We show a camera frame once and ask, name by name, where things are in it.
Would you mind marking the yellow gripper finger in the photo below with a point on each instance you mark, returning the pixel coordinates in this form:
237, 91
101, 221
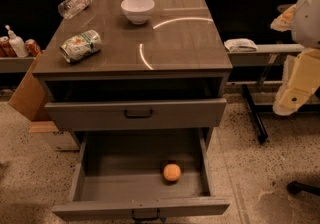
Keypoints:
285, 20
300, 80

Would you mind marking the orange fruit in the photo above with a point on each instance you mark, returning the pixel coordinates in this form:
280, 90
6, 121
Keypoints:
172, 172

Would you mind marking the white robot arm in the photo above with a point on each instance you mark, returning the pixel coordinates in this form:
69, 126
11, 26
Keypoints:
306, 24

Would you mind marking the grey drawer cabinet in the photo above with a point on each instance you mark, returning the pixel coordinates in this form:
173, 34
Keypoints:
177, 55

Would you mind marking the closed upper drawer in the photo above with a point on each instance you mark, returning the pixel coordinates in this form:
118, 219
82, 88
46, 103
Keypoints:
137, 115

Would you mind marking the open lower drawer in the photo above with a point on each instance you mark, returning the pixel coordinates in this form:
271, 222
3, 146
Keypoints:
120, 175

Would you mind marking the folded white cloth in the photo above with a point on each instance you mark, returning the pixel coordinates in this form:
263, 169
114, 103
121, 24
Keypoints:
240, 45

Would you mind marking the black office chair base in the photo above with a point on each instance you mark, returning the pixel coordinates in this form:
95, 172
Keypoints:
297, 187

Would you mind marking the white ceramic bowl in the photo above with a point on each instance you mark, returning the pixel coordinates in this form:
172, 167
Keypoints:
138, 11

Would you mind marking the green white soda can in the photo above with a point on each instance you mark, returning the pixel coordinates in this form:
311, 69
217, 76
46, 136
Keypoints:
81, 46

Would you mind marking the clear plastic bottle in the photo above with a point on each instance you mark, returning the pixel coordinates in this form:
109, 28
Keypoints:
70, 8

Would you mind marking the red soda can right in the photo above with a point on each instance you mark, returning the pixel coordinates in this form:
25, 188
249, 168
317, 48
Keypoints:
33, 47

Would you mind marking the red soda can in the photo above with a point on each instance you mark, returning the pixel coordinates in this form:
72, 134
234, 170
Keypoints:
33, 47
5, 48

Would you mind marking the brown cardboard box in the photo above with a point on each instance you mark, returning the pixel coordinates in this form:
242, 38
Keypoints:
29, 99

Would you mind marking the white pump bottle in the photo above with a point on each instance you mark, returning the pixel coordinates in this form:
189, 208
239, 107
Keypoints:
17, 43

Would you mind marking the red soda can left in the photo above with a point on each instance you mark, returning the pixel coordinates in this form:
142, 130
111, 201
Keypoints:
5, 48

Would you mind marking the black table leg frame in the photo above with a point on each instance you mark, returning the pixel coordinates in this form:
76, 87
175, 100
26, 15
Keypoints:
257, 109

